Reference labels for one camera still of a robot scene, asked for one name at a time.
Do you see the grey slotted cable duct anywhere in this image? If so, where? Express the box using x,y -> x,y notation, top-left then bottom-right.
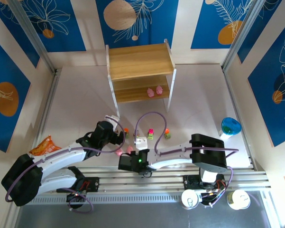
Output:
21,194 -> 183,205

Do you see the white drink can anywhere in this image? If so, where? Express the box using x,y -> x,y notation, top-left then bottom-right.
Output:
181,189 -> 202,210

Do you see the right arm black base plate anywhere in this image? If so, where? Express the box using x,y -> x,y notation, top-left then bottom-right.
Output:
183,174 -> 227,190

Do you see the aluminium side rail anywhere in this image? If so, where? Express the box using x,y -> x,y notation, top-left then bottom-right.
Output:
221,67 -> 258,171
26,67 -> 64,176

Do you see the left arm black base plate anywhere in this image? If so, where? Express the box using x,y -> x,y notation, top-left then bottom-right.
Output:
71,177 -> 100,193

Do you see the wooden shelf white frame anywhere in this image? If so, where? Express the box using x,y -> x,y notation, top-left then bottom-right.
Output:
105,39 -> 177,119

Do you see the aluminium frame post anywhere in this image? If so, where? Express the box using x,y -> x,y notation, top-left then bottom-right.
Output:
8,0 -> 62,76
221,0 -> 283,73

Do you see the aluminium rail base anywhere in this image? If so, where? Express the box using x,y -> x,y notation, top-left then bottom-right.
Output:
10,166 -> 271,198

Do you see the black electronics board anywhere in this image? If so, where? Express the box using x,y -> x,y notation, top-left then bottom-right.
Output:
200,191 -> 220,206
66,192 -> 87,203

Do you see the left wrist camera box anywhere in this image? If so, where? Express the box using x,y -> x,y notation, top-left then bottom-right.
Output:
105,115 -> 120,131

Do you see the orange snack bag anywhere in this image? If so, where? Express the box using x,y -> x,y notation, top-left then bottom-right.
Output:
28,135 -> 62,157

